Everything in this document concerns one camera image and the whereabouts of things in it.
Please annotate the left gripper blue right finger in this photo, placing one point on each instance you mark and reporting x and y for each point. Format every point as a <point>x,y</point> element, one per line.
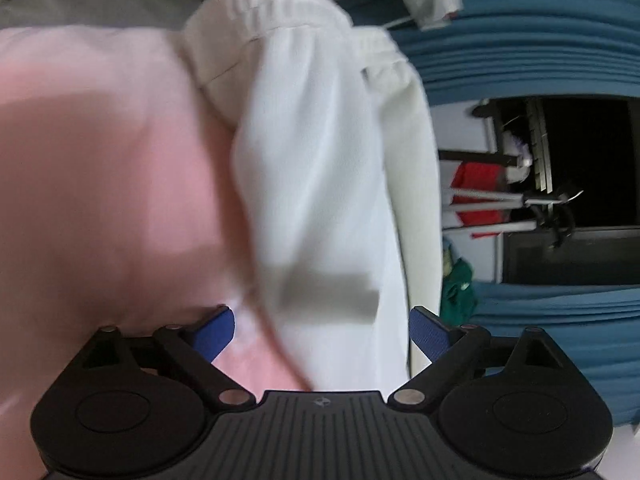
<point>453,352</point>

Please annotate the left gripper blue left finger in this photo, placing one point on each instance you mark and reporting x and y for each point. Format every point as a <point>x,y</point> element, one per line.
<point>188,354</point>

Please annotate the white sweatpants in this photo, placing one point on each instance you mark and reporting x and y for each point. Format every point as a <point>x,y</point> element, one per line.
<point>335,163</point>

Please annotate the green sweatshirt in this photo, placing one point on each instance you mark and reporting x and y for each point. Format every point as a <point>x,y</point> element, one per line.
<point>459,301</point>

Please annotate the right blue curtain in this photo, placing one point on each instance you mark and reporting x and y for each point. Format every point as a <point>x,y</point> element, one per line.
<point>596,326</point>

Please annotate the blue curtain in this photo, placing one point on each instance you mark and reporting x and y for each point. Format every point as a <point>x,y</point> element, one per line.
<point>498,49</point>
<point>596,326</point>

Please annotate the pastel tie-dye bed sheet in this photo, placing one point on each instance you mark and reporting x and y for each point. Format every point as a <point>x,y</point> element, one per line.
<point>117,208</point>

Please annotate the dark window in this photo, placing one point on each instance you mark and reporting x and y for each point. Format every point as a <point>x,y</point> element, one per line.
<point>585,148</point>

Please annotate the left blue curtain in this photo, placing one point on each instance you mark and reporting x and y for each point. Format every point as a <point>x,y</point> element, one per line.
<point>498,49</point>

